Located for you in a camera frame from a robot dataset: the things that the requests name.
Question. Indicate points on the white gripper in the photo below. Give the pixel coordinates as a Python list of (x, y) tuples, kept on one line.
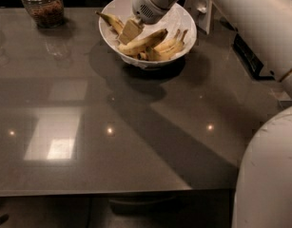
[(147, 8)]

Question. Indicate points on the large front banana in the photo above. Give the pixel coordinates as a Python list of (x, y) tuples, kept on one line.
[(136, 46)]

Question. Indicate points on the lower right banana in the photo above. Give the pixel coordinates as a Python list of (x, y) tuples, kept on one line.
[(154, 55)]

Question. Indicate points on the white ceramic bowl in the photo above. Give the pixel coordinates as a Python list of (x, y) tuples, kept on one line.
[(110, 38)]

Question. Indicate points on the white stand board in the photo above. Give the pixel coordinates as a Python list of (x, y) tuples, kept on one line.
[(201, 12)]

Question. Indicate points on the long banana at left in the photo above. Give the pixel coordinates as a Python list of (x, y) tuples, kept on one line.
[(112, 20)]

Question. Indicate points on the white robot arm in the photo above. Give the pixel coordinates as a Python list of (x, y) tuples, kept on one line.
[(230, 134)]

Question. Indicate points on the glass jar with granola left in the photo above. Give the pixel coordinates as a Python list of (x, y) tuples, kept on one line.
[(45, 13)]

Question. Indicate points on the middle right banana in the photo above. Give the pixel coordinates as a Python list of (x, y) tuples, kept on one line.
[(168, 43)]

